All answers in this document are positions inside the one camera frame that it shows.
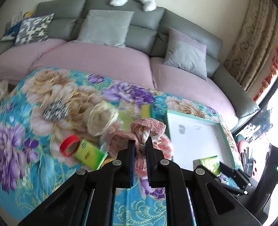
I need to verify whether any red tape roll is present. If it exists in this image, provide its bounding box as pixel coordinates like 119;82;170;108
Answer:
59;135;80;157

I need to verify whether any pink fuzzy scrunchie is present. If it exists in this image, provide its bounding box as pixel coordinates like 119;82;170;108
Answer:
101;118;166;157

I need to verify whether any pink white striped cloth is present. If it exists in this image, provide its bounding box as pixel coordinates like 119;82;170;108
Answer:
135;134;174;179

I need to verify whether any beige lace scrunchie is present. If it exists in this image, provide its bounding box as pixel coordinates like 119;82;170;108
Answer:
83;101;119;136

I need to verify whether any black white leopard scrunchie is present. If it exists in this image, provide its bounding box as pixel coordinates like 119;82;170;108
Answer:
43;99;69;121

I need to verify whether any green packet in tray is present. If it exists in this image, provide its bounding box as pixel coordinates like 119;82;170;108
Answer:
193;156;221;176

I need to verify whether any green tea box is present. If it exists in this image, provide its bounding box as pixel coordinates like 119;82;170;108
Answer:
74;139;107;170

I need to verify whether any yellow tape roll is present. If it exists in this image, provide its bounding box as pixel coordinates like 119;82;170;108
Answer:
101;158;115;168

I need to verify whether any teal white storage tray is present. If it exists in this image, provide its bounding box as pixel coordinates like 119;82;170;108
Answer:
166;110;235;171

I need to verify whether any floral teal blanket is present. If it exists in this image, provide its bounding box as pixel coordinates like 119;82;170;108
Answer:
0;66;243;226

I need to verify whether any yellow sponge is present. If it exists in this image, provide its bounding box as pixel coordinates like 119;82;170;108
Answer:
141;104;151;118

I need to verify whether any grey pink right cushion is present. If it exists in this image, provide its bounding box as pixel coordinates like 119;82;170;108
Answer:
164;27;207;80

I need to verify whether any grey sofa pink cover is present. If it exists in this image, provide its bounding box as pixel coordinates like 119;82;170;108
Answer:
0;0;259;129

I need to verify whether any beige patterned curtain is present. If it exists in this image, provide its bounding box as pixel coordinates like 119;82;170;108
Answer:
224;0;278;91

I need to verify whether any grey middle cushion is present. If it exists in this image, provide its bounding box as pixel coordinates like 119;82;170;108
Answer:
77;9;134;48

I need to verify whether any black white patterned cushion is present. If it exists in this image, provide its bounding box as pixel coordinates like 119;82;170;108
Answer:
14;13;54;46

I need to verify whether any blue white cushion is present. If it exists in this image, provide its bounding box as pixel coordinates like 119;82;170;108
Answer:
1;21;22;41

